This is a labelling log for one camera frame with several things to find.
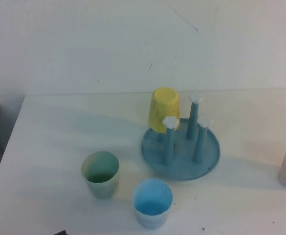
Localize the light blue plastic cup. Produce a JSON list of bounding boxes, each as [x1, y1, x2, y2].
[[132, 178, 174, 230]]

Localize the yellow plastic cup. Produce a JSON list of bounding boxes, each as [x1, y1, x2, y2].
[[147, 87, 181, 134]]

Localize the blue cup stand white caps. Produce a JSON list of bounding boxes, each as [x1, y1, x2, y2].
[[140, 93, 221, 182]]

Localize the green plastic cup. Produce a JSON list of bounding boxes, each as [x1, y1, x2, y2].
[[81, 151, 121, 199]]

